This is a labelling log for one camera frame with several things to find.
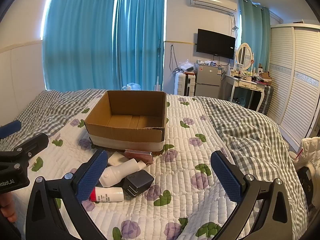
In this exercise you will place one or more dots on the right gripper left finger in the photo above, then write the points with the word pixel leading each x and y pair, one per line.
pixel 44 219

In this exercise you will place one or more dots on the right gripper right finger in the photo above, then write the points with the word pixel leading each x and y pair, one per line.
pixel 274 218

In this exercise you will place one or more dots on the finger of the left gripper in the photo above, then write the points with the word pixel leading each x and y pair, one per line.
pixel 26 150
pixel 10 129

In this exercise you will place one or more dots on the white bottle red cap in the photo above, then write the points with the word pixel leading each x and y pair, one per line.
pixel 107 194

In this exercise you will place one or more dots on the white plastic bottle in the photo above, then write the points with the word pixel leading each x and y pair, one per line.
pixel 114 174

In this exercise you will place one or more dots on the white power adapter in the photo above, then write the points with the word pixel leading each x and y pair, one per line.
pixel 116 159

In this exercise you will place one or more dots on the black charger block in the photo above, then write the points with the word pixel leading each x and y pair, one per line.
pixel 137 183

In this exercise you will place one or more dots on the maroon card box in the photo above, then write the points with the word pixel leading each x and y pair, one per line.
pixel 143 156

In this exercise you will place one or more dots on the person left hand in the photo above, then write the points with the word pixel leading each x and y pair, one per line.
pixel 7 207

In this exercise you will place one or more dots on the white padded jacket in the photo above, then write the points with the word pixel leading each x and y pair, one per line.
pixel 308 156

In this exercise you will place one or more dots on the floral white quilt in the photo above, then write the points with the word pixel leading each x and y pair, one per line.
pixel 185 200

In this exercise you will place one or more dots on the grey checked blanket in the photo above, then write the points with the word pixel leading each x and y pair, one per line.
pixel 259 149

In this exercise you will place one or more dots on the blue curtain left panel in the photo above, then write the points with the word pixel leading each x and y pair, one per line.
pixel 77 45

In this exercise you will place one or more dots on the blue curtain panel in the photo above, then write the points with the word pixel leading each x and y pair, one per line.
pixel 139 42
pixel 77 45

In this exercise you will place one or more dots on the open cardboard box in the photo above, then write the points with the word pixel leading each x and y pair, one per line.
pixel 129 119

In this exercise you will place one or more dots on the white louvred wardrobe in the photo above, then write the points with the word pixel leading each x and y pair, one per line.
pixel 294 68

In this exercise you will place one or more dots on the clear plastic bag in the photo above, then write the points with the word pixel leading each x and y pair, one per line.
pixel 131 86

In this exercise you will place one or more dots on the white dressing table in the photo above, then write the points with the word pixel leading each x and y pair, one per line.
pixel 244 84

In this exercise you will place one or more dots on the silver mini fridge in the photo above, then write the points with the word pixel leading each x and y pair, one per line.
pixel 208 81

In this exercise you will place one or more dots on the blue curtain middle panel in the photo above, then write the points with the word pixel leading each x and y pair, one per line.
pixel 139 42

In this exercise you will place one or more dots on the white suitcase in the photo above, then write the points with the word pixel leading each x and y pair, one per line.
pixel 185 83

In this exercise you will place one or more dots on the oval vanity mirror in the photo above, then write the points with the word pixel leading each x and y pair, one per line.
pixel 244 56

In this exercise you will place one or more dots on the teal curtain right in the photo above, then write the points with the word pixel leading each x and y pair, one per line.
pixel 256 31

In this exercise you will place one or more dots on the white air conditioner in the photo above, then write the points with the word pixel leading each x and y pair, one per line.
pixel 226 6

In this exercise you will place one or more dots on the black wall television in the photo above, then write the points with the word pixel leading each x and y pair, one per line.
pixel 216 44

